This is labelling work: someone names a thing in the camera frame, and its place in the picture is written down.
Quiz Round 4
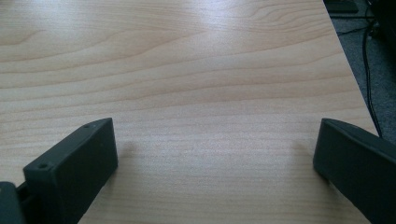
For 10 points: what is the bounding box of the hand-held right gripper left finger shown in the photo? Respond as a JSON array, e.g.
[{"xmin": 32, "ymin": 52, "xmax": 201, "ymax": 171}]
[{"xmin": 22, "ymin": 117, "xmax": 119, "ymax": 224}]

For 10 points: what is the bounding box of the long black floor cable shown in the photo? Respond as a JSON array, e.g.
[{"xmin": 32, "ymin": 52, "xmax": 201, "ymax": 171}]
[{"xmin": 361, "ymin": 18, "xmax": 384, "ymax": 138}]

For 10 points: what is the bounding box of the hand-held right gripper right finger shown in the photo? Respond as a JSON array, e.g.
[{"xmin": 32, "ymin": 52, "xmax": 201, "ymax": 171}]
[{"xmin": 313, "ymin": 118, "xmax": 396, "ymax": 224}]

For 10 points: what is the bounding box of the thin black floor cable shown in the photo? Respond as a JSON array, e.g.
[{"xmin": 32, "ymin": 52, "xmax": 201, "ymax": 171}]
[{"xmin": 336, "ymin": 25, "xmax": 372, "ymax": 35}]

